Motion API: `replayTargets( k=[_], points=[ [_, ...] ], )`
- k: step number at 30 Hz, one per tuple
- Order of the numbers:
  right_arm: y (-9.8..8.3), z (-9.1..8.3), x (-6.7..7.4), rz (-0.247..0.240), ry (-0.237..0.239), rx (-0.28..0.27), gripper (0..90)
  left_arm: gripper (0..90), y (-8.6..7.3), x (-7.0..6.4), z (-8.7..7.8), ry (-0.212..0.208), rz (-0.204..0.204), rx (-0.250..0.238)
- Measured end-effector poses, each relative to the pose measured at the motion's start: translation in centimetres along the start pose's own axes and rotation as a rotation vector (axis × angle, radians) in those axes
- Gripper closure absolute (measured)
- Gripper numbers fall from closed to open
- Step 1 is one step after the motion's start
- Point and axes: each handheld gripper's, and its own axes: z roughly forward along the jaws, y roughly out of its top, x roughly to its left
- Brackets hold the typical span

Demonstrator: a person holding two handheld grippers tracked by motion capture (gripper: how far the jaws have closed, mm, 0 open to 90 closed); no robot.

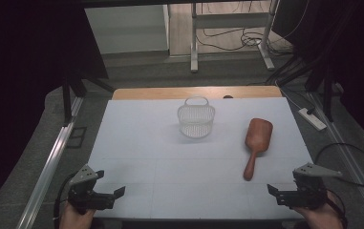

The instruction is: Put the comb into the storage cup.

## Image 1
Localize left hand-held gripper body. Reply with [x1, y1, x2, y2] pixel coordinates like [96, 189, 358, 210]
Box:
[67, 163, 117, 214]

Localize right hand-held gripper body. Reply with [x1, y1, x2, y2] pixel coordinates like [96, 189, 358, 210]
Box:
[276, 162, 343, 211]

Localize brown wooden hairbrush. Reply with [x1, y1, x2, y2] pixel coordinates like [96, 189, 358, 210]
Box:
[243, 117, 274, 182]

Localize white plastic basket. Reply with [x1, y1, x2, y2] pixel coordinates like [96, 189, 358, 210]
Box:
[177, 95, 217, 139]

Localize person's left hand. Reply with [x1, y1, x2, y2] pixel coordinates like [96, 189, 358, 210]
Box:
[58, 201, 97, 229]

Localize person's right hand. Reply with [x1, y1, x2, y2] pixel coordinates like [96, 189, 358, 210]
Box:
[291, 190, 345, 229]

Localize white table cover sheet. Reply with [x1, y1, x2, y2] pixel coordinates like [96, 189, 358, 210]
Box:
[88, 96, 313, 220]

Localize white power strip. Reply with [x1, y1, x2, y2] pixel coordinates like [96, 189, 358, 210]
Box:
[297, 107, 328, 132]

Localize black stand legs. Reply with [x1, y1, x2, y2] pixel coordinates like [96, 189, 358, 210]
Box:
[61, 72, 117, 127]
[265, 53, 345, 123]

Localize white cabinet panel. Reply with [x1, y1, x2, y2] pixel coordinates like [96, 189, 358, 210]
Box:
[84, 4, 170, 55]

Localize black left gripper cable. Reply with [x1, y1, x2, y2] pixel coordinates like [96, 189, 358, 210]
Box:
[53, 172, 77, 227]

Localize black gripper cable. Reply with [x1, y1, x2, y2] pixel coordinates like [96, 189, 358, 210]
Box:
[53, 172, 77, 227]
[313, 142, 364, 189]

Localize metal floor rail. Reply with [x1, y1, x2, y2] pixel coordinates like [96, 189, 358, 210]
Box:
[15, 96, 85, 229]
[308, 92, 364, 227]

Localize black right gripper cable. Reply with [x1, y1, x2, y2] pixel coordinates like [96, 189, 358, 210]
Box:
[313, 142, 364, 189]

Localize dark floor socket frame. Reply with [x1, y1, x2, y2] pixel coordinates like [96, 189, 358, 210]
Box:
[65, 126, 88, 150]

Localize white power strip cable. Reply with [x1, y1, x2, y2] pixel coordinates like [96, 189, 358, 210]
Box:
[274, 79, 302, 111]

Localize tangled floor cables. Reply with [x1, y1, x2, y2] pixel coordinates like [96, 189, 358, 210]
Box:
[196, 27, 293, 54]

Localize white desk frame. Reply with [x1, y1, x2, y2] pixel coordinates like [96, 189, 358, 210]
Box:
[189, 0, 281, 73]

